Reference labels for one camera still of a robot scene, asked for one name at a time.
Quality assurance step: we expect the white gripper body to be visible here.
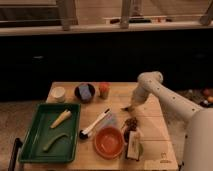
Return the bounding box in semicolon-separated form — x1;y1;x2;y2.
129;87;149;111

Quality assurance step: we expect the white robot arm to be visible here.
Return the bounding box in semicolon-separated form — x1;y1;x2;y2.
129;71;213;171

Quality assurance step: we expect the red bowl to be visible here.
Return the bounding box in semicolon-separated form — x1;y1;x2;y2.
93;127;124;160

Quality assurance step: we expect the dark brown dried cluster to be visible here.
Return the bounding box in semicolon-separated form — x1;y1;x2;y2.
121;117;138;131

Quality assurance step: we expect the clear plastic bag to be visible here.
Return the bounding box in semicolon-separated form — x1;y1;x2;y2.
96;112;118;130

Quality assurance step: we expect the white box with brush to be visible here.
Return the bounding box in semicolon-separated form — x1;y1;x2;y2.
126;131;140;160

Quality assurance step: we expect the blue sponge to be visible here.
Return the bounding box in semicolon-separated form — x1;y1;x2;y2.
79;84;92;100

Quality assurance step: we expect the yellow corn toy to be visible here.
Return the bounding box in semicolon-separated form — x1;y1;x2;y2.
50;110;71;129

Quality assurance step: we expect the green plastic tray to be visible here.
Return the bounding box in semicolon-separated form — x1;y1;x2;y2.
19;103;81;163

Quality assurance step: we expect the green vegetable toy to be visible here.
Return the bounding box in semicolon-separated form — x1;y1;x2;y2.
42;133;69;152

